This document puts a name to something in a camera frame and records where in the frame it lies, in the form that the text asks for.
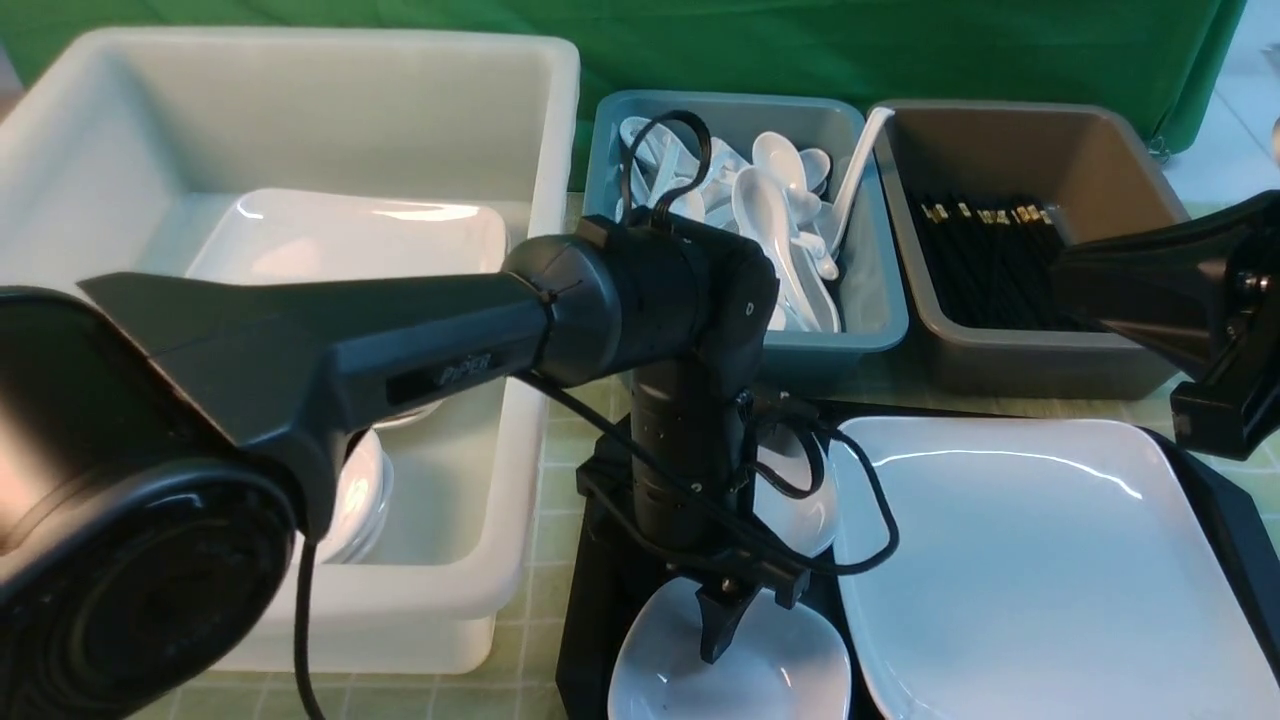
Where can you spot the top white plate in tub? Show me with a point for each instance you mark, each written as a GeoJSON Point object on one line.
{"type": "Point", "coordinates": [277, 236]}

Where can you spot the black plastic serving tray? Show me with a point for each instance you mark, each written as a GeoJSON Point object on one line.
{"type": "Point", "coordinates": [610, 588]}

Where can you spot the white spoon leaning on bin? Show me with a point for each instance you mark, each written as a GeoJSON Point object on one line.
{"type": "Point", "coordinates": [850, 180]}

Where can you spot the black chopsticks bundle in bin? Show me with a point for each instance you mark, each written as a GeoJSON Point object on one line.
{"type": "Point", "coordinates": [989, 260]}

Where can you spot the teal plastic spoon bin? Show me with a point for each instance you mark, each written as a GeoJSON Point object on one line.
{"type": "Point", "coordinates": [868, 295]}

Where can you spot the green backdrop cloth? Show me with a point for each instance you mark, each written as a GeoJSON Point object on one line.
{"type": "Point", "coordinates": [1143, 60]}

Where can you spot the grey-brown plastic chopstick bin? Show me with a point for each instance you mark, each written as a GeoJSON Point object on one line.
{"type": "Point", "coordinates": [1098, 180]}

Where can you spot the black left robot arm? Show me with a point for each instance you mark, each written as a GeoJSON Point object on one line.
{"type": "Point", "coordinates": [172, 448]}

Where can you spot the pile of white spoons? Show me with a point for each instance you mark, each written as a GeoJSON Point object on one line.
{"type": "Point", "coordinates": [771, 197]}

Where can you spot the white bowl in tub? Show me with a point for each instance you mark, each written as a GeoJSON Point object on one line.
{"type": "Point", "coordinates": [370, 535]}
{"type": "Point", "coordinates": [359, 499]}

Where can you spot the large white plastic tub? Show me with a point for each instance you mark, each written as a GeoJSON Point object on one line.
{"type": "Point", "coordinates": [134, 142]}

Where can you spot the white small dish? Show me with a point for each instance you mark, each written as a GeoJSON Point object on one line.
{"type": "Point", "coordinates": [807, 525]}

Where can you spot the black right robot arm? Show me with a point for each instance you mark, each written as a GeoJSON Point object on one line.
{"type": "Point", "coordinates": [1203, 295]}

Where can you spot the lower white bowl in tub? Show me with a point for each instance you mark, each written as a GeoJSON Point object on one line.
{"type": "Point", "coordinates": [370, 535]}

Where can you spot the top white bowl in tub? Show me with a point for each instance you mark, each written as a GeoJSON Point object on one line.
{"type": "Point", "coordinates": [359, 499]}

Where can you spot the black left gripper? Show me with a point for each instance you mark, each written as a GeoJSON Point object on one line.
{"type": "Point", "coordinates": [677, 479]}

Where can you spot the large white square plate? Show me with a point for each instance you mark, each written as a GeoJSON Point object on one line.
{"type": "Point", "coordinates": [1061, 569]}

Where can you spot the white small bowl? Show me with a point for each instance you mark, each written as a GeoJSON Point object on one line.
{"type": "Point", "coordinates": [782, 664]}

